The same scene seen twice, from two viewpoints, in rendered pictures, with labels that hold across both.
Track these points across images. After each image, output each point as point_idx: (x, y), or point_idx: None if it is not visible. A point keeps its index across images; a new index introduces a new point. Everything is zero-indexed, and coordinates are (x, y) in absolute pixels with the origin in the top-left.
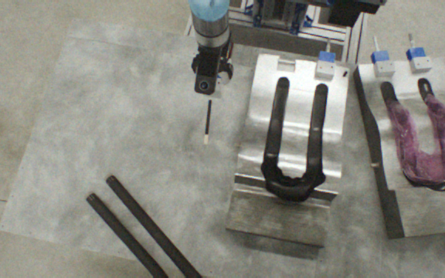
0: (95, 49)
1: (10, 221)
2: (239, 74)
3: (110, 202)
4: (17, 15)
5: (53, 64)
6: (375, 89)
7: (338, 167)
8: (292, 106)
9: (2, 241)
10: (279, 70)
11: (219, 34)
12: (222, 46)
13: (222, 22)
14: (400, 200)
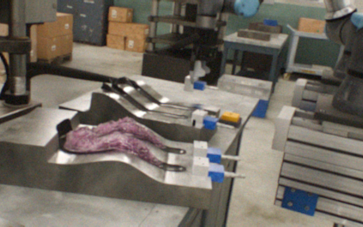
0: (235, 99)
1: (138, 76)
2: None
3: None
4: None
5: (273, 201)
6: (179, 146)
7: (111, 96)
8: (171, 108)
9: None
10: (203, 109)
11: (197, 13)
12: (197, 30)
13: (200, 3)
14: (67, 111)
